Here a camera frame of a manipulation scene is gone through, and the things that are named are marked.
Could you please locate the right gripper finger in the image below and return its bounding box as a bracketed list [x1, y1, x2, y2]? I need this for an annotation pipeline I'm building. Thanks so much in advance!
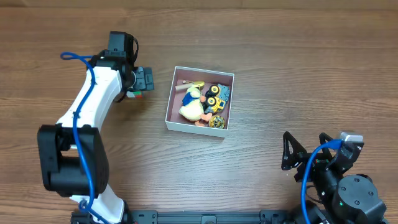
[281, 131, 308, 170]
[318, 132, 335, 156]

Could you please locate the multicoloured puzzle cube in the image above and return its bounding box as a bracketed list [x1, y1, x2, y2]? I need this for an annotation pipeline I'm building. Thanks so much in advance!
[126, 91, 142, 99]

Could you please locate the yellow disc wooden handle toy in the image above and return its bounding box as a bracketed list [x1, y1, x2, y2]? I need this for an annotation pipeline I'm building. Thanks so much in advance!
[175, 80, 205, 91]

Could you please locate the yellow plush duck blue scarf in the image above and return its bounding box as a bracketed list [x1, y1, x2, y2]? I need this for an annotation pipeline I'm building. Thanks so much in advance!
[178, 87, 213, 127]

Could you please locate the yellow blue toy truck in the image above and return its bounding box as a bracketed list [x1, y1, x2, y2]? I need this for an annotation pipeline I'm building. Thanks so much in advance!
[202, 84, 231, 114]

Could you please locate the round gold coin toy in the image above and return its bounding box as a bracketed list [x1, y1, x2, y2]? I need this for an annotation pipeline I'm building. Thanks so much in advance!
[208, 115, 226, 129]

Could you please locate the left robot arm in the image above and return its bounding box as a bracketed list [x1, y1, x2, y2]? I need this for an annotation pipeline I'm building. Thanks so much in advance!
[37, 31, 154, 223]

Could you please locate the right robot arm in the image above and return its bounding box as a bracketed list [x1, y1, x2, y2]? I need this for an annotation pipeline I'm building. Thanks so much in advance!
[281, 132, 387, 223]

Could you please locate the white box maroon interior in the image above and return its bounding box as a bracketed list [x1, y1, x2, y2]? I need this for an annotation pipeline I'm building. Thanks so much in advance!
[165, 66, 234, 138]

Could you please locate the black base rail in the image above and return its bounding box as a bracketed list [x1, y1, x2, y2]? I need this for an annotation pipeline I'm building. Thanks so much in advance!
[70, 210, 299, 224]

